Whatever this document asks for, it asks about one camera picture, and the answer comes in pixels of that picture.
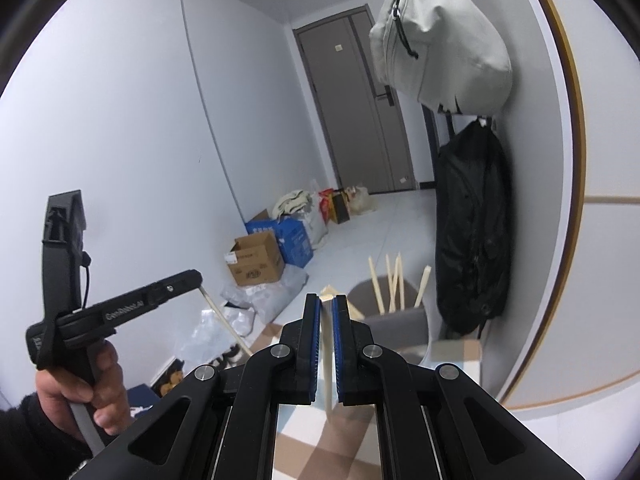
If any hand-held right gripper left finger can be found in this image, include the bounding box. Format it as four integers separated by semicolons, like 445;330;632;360
70;294;321;480

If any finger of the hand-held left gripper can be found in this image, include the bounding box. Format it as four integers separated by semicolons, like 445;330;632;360
149;270;204;307

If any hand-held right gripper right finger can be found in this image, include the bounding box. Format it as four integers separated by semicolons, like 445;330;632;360
332;294;587;480

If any pale wooden chopstick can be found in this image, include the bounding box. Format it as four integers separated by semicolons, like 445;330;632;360
198;285;252;357
319;285;337;418
368;256;386;317
394;254;406;312
384;255;397;314
413;264;434;309

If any white utensil holder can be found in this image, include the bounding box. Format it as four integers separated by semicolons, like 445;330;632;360
346;280;431;367

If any person's left forearm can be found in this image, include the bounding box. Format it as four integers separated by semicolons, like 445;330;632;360
0;392;97;480

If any person's left hand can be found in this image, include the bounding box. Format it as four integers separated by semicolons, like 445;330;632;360
35;339;132;434

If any clear plastic bag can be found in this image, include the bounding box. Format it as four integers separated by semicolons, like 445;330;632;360
179;306;257;362

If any grey plastic mailer bag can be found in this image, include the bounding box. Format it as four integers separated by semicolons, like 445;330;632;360
220;265;310;324

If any brown cardboard box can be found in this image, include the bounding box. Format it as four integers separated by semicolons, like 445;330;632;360
225;231;286;288

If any white sneaker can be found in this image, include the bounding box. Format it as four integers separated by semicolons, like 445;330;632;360
209;347;247;367

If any brown shoe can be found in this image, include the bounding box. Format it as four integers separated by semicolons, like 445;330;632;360
159;371;187;397

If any blue cardboard box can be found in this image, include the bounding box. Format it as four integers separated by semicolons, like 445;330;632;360
244;212;315;267

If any white woven sack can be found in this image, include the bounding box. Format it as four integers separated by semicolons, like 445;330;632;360
299;205;329;249

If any navy shoe box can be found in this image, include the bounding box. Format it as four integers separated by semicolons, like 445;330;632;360
125;383;162;419

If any beige cloth pile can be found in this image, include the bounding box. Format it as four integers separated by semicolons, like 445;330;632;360
272;188;316;220

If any beige plastic bag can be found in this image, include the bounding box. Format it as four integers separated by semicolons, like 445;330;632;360
347;185;379;214

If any black backpack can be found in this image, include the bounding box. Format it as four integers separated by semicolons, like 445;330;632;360
434;121;512;339

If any grey door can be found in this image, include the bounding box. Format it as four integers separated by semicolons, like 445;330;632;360
293;5;417;195

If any white board with wooden edge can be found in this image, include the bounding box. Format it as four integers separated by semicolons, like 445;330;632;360
500;0;640;411

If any white hanging bag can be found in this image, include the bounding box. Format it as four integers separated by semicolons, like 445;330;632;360
369;0;514;115

